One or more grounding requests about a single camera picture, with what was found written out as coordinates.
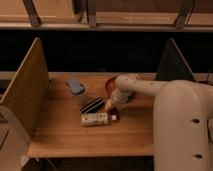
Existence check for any white cup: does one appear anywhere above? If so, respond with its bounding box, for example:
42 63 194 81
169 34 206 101
72 87 87 106

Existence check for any wooden back shelf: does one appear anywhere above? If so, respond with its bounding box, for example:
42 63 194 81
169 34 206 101
0 0 213 32

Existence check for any right dark side panel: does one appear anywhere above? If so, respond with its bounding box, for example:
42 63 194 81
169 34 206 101
155 38 196 82

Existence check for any black striped flat box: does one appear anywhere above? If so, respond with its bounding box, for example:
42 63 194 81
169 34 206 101
80 97 105 114

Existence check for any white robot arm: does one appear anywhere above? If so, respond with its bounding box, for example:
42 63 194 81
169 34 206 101
110 74 213 171

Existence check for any left wooden side panel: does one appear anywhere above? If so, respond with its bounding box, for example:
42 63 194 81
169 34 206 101
0 38 49 141

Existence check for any red orange bowl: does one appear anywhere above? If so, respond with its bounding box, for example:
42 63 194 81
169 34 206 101
104 75 138 101

